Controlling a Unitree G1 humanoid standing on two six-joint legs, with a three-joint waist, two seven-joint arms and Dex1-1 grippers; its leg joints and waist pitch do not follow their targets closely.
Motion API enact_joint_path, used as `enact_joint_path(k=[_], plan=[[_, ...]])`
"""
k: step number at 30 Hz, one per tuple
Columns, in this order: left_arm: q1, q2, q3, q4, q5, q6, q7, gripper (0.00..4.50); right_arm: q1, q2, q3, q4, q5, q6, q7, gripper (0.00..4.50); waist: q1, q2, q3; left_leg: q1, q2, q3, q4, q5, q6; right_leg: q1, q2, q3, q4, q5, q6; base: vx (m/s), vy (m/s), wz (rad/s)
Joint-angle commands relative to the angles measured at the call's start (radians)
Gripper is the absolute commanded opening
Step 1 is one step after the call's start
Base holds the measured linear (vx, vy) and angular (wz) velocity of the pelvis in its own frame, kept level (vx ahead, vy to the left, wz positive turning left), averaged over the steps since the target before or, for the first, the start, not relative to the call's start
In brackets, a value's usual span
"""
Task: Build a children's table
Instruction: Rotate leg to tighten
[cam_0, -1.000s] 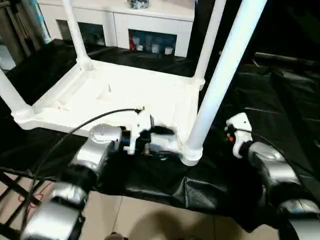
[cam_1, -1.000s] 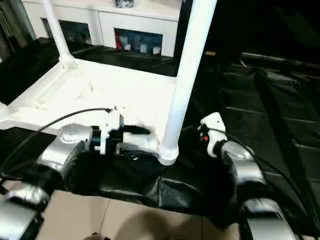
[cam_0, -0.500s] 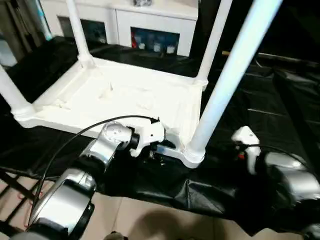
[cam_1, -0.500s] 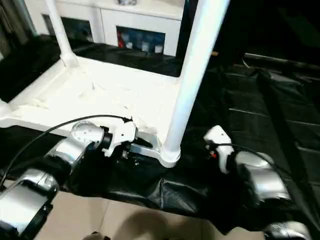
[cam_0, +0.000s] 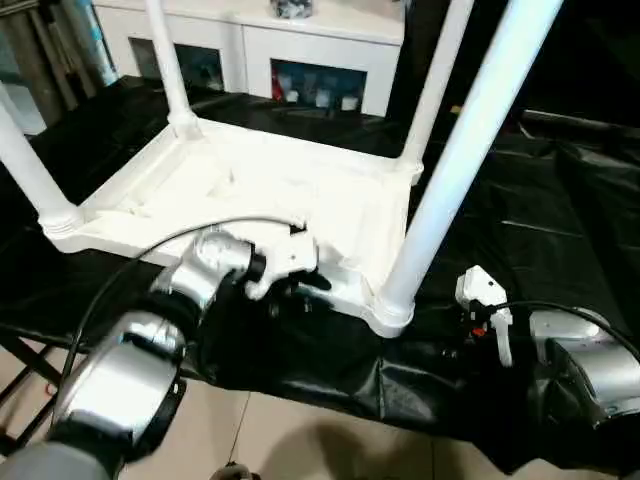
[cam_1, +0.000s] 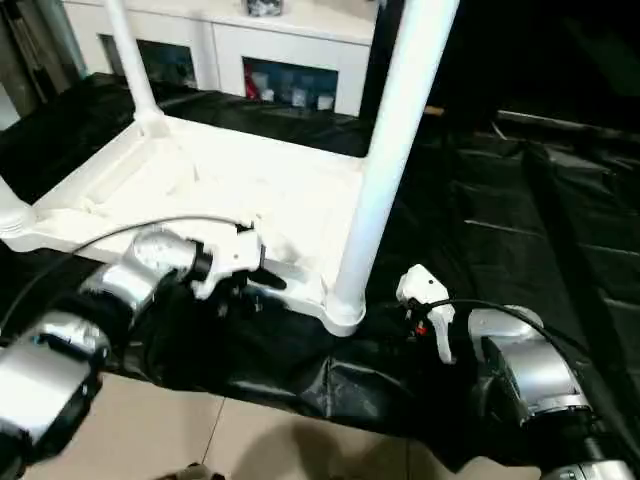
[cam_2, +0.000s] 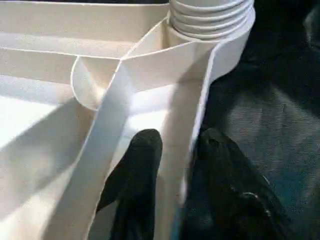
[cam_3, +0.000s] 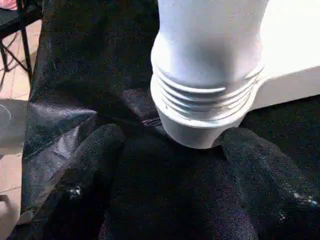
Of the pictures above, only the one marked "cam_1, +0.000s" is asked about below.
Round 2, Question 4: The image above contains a white plastic table top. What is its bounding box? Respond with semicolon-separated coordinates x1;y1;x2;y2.
0;117;368;340

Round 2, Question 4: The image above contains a white plastic table leg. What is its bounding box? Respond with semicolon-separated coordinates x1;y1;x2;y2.
0;176;35;240
332;0;462;325
102;0;170;140

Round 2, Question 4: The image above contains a black plastic mat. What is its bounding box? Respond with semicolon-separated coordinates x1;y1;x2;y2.
0;69;640;474

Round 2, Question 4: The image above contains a grey rounded robot part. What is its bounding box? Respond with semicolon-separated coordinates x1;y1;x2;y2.
175;463;224;480

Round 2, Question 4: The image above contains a white sideboard cabinet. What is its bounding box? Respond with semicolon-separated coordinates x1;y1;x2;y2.
59;0;380;120

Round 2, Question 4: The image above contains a dark metal bar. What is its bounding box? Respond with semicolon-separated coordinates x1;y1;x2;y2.
496;109;640;140

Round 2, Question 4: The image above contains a clear bag of dark parts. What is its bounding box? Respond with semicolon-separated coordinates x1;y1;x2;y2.
242;0;287;17

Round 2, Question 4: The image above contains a black backdrop cloth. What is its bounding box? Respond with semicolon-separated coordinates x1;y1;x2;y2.
372;0;640;117

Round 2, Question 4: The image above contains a grey tripod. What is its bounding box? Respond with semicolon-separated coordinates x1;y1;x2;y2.
0;0;87;104

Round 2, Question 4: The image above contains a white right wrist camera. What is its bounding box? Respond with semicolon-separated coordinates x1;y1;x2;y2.
395;263;458;366

